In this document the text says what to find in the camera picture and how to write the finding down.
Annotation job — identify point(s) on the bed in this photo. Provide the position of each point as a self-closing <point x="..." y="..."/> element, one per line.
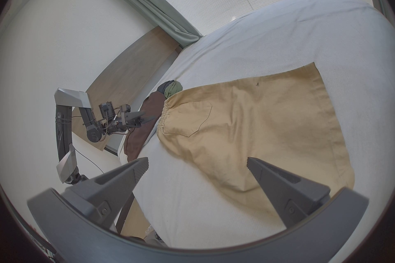
<point x="277" y="33"/>

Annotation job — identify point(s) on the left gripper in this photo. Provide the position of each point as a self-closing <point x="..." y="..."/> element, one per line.
<point x="125" y="121"/>

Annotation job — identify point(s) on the black garment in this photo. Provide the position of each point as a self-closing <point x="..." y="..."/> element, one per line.
<point x="162" y="87"/>

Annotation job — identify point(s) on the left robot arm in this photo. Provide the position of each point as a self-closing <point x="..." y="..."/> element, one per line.
<point x="71" y="98"/>

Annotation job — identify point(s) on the green garment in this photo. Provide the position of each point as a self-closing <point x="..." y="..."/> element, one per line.
<point x="172" y="89"/>

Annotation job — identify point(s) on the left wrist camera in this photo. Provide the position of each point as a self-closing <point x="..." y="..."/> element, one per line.
<point x="125" y="108"/>

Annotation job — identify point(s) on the tan shorts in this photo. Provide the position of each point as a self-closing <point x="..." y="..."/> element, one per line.
<point x="262" y="120"/>

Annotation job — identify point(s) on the brown garment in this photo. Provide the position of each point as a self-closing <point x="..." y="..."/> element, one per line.
<point x="135" y="144"/>

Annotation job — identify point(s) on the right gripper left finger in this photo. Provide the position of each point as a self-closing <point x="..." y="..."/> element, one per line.
<point x="105" y="197"/>

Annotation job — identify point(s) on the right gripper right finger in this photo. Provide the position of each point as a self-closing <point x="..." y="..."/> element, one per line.
<point x="290" y="197"/>

